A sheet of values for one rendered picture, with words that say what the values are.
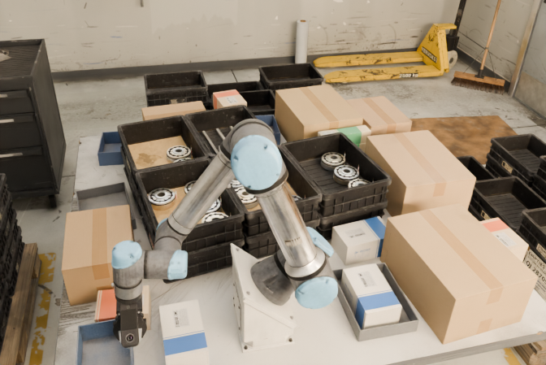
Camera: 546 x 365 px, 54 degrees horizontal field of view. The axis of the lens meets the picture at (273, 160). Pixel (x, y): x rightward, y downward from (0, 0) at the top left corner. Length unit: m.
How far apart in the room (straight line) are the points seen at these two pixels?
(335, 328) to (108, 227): 0.84
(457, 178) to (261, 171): 1.14
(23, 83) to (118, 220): 1.38
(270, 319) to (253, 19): 3.96
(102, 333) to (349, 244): 0.87
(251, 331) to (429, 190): 0.92
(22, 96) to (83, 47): 2.11
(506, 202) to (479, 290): 1.43
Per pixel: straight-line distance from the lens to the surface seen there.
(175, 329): 1.67
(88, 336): 1.77
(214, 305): 1.84
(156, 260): 1.43
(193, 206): 1.47
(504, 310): 1.88
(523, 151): 3.66
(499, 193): 3.16
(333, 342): 1.76
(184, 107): 2.69
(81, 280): 1.85
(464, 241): 1.90
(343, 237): 1.97
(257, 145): 1.22
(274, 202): 1.31
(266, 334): 1.68
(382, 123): 2.61
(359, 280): 1.82
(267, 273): 1.61
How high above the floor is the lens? 2.05
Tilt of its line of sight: 32 degrees down
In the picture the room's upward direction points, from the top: 2 degrees clockwise
